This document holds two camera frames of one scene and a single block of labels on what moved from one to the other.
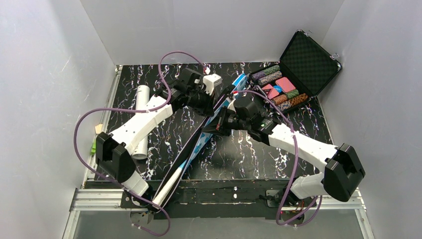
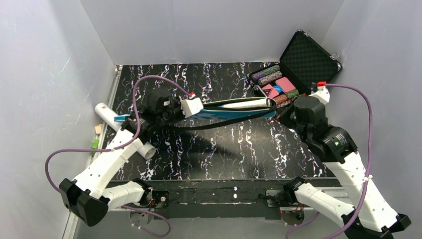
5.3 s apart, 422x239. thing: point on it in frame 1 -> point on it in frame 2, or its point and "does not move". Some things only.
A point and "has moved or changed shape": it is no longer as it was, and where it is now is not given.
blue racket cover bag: (200, 143) has moved or changed shape
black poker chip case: (306, 67) does not move
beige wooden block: (98, 128) does not move
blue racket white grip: (161, 196) -> (253, 104)
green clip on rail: (93, 149) does not move
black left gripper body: (208, 107) -> (174, 110)
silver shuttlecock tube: (143, 98) -> (111, 117)
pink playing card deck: (285, 84) does not move
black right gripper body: (218, 121) -> (287, 111)
